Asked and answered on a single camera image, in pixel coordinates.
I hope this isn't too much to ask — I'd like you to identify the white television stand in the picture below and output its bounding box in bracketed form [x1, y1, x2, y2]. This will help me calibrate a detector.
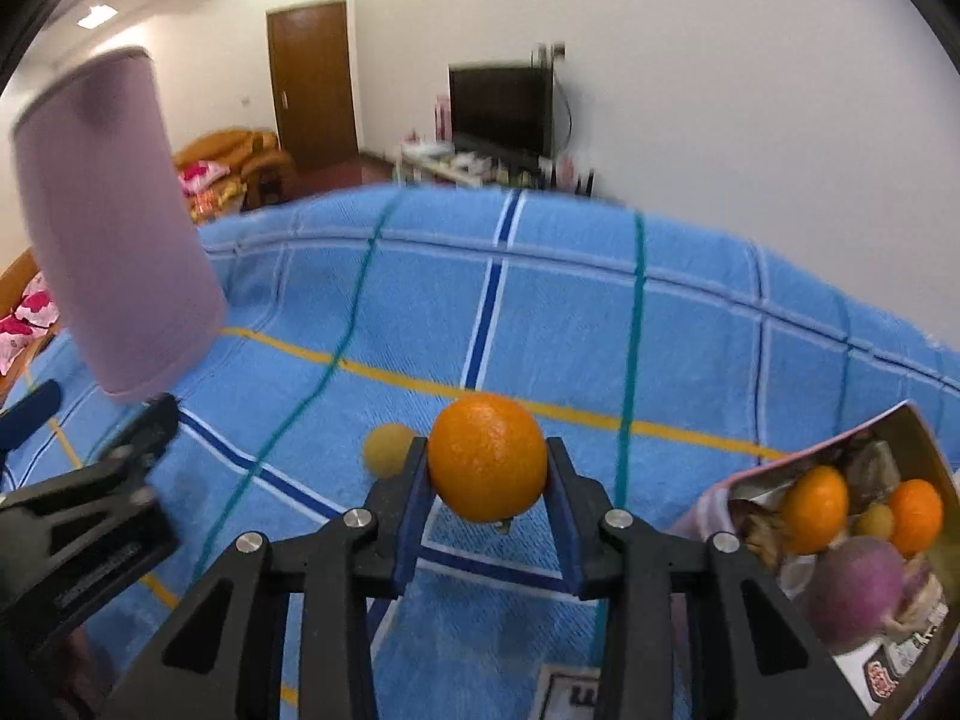
[394, 141, 601, 200]

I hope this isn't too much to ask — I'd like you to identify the orange leather armchair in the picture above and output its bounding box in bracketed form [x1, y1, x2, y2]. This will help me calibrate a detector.
[174, 129, 295, 226]

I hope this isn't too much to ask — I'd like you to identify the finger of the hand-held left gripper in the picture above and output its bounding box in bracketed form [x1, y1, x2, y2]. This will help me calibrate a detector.
[82, 392, 181, 496]
[0, 380, 62, 455]

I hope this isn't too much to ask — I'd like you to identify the brown wooden door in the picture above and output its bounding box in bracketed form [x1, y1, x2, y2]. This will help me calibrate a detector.
[266, 0, 359, 175]

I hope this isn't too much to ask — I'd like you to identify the pink flowered pillow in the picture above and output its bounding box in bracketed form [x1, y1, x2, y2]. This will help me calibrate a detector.
[0, 274, 59, 372]
[178, 160, 226, 200]

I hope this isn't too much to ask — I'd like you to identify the small orange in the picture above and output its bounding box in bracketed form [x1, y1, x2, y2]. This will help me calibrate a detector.
[427, 392, 548, 524]

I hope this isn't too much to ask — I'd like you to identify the printed pink tin box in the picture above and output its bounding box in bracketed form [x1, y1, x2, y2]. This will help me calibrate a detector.
[667, 399, 960, 720]

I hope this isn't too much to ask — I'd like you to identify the purple tumbler cup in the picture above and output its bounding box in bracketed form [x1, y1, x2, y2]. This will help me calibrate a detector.
[9, 46, 230, 400]

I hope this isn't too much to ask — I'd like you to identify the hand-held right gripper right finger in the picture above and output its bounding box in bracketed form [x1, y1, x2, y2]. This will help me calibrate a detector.
[546, 436, 871, 720]

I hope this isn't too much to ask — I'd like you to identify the small yellow-brown fruit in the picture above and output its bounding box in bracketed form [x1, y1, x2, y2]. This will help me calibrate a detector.
[363, 424, 417, 479]
[853, 502, 895, 541]

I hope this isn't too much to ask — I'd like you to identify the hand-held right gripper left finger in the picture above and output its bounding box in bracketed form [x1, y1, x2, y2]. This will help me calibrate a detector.
[101, 435, 430, 720]

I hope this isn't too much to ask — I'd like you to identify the large orange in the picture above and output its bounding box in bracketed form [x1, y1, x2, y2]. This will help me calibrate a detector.
[780, 465, 851, 556]

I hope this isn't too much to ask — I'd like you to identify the purple passion fruit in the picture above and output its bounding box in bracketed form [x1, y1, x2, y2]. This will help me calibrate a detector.
[802, 536, 907, 650]

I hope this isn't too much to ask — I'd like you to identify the black television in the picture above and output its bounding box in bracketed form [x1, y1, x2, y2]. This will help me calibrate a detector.
[448, 62, 556, 158]

